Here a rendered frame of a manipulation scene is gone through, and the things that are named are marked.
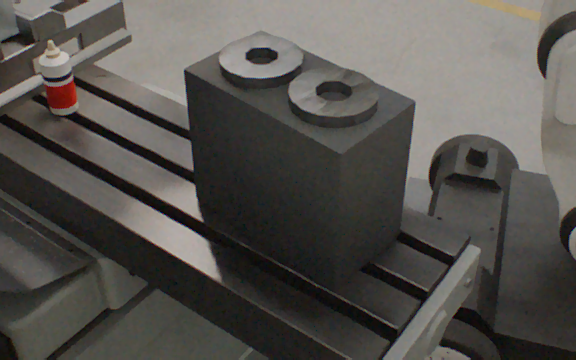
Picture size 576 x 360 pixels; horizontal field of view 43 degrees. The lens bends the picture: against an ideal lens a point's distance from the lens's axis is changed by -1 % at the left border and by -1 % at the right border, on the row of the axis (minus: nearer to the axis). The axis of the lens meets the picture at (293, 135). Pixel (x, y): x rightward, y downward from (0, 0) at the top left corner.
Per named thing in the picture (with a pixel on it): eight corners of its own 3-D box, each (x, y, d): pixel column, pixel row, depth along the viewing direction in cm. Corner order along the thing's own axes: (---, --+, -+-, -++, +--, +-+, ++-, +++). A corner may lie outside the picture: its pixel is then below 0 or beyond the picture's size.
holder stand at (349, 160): (264, 154, 96) (261, 18, 84) (401, 234, 84) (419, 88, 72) (195, 199, 89) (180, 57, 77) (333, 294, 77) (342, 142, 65)
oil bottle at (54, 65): (66, 97, 107) (52, 30, 100) (85, 106, 105) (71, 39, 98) (44, 109, 104) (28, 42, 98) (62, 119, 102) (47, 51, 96)
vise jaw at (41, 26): (14, 6, 115) (8, -17, 113) (67, 28, 109) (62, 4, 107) (-18, 21, 111) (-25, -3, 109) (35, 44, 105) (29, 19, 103)
